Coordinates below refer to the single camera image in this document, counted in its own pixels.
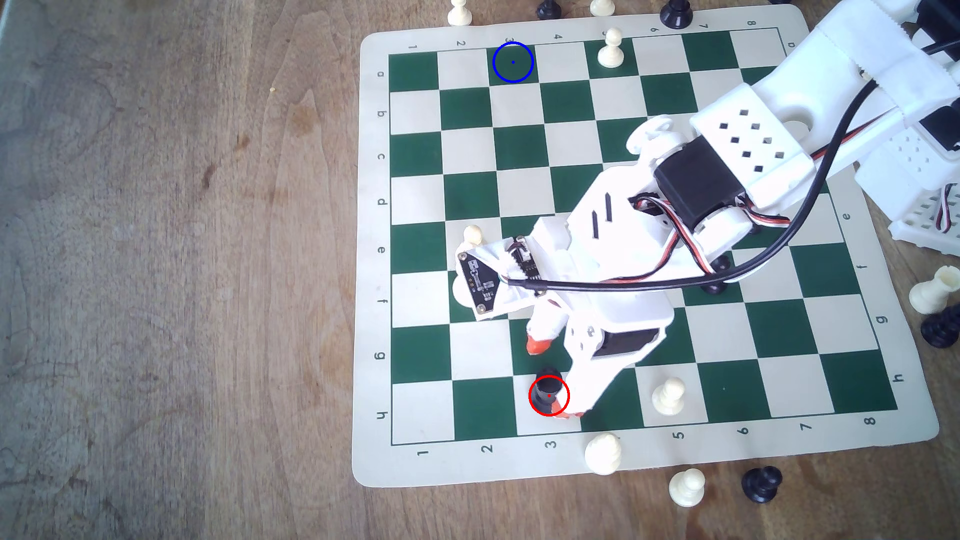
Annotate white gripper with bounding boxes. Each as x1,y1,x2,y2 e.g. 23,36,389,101
525,162,687,418

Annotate black rook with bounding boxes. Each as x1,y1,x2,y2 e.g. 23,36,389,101
528,366,572,417

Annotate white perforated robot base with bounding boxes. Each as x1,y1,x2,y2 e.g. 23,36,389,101
887,180,960,245

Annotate green white chess mat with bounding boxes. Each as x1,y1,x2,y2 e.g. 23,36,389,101
351,3,941,490

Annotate black chess piece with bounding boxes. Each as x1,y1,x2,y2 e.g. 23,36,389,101
659,0,694,30
921,303,960,350

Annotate tall white bishop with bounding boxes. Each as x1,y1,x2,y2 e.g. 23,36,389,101
450,224,487,324

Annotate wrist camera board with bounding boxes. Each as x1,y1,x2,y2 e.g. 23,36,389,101
456,236,552,322

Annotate red white black servo wires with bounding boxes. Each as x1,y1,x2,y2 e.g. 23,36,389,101
540,105,901,290
932,182,960,232

